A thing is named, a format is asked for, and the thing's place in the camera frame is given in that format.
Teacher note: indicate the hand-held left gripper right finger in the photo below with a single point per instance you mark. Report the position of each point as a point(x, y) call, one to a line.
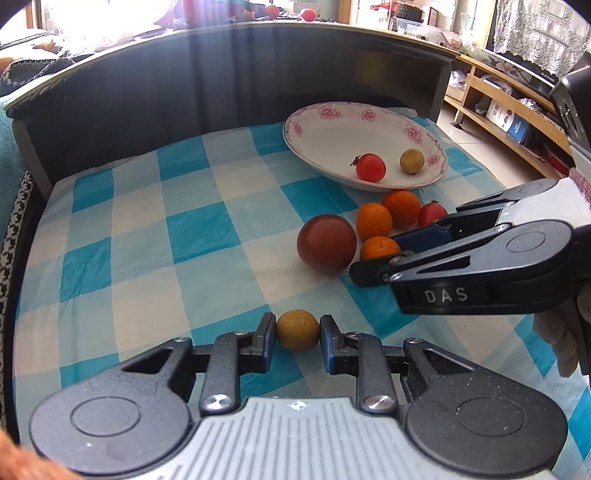
point(328, 346)

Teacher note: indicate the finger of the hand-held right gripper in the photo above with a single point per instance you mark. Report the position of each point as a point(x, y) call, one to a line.
point(425, 237)
point(415, 267)

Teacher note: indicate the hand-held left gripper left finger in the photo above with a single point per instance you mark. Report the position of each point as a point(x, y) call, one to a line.
point(266, 344)

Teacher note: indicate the red tomato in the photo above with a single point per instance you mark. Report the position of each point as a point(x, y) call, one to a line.
point(307, 14)
point(371, 167)
point(431, 214)

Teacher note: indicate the yellow-brown longan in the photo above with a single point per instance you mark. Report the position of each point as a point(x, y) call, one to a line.
point(298, 330)
point(412, 161)

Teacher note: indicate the small orange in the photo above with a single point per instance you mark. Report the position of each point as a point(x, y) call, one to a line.
point(379, 248)
point(401, 207)
point(270, 10)
point(374, 221)

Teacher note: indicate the dark red apple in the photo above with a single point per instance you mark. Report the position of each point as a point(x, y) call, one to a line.
point(327, 244)

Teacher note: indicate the white floral bowl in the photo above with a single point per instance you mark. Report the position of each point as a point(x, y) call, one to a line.
point(332, 138)

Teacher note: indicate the person's right hand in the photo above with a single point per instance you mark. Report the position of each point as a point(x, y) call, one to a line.
point(556, 332)

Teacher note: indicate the pink fuzzy cloth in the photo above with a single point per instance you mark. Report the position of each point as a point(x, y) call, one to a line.
point(582, 184)

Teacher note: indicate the blue box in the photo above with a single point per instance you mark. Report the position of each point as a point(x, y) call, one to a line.
point(518, 127)

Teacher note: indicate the white box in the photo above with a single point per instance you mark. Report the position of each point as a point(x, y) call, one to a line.
point(497, 113)

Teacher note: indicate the blue checkered tablecloth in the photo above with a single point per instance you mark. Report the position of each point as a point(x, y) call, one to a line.
point(138, 258)

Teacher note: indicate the wooden TV stand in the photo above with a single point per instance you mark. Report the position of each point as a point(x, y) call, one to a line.
point(480, 81)

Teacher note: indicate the black television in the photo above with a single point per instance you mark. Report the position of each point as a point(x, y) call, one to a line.
point(521, 64)

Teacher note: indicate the clear plastic container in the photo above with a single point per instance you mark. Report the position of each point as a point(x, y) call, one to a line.
point(418, 30)

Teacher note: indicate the white lace cloth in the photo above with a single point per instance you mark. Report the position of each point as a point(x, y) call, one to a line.
point(535, 32)

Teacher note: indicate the black woven basket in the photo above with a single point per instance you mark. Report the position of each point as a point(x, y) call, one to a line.
point(408, 10)

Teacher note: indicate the dark glass-top coffee table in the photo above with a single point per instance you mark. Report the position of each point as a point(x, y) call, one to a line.
point(184, 92)

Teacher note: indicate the orange fuzzy cloth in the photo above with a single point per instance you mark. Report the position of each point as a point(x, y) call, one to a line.
point(18, 461)

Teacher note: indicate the teal blanket with houndstooth trim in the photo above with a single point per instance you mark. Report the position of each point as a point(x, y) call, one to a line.
point(9, 152)

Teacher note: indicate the dark patterned knit throw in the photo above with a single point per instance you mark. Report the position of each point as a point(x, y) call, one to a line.
point(32, 69)

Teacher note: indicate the small picture frame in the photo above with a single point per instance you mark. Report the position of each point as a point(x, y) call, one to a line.
point(432, 16)

